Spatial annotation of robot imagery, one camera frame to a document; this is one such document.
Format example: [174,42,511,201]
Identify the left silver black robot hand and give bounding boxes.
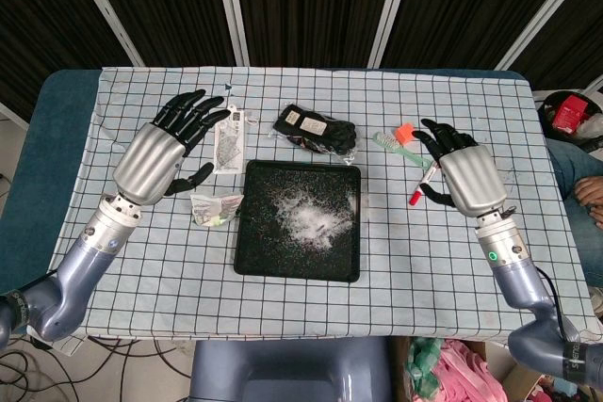
[112,88,232,208]

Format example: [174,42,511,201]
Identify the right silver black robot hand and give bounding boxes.
[410,118,509,218]

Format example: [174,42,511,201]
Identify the white wrapper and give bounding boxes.
[190,192,244,229]

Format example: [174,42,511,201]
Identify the black tray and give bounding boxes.
[233,159,363,284]

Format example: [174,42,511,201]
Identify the black packaged gloves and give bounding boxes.
[269,106,358,157]

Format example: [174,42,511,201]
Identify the white powder pile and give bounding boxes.
[270,189,359,252]

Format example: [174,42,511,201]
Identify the red white marker pen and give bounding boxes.
[408,160,442,207]

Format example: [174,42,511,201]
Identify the orange cube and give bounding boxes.
[394,122,416,145]

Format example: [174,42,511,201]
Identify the clear hairpin packet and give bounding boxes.
[212,104,249,175]

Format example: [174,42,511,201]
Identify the green plastic brush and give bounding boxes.
[372,132,432,169]

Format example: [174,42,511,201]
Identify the bystander leg in jeans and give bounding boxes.
[546,137,603,288]

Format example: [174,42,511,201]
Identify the checkered white tablecloth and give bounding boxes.
[49,66,595,345]

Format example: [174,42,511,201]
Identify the red cardboard box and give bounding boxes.
[550,94,590,135]

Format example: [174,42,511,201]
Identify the bystander hand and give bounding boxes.
[574,174,603,229]

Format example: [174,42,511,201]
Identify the pink cloth pile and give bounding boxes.
[423,338,500,402]

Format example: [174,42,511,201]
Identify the brown cardboard box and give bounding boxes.
[393,338,557,402]

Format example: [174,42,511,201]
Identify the blue-grey robot torso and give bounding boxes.
[187,336,395,402]

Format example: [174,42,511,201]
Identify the white partition frame post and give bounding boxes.
[211,0,251,68]
[367,0,418,68]
[494,0,597,70]
[74,0,145,68]

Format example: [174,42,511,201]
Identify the black floor cables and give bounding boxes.
[0,335,189,402]

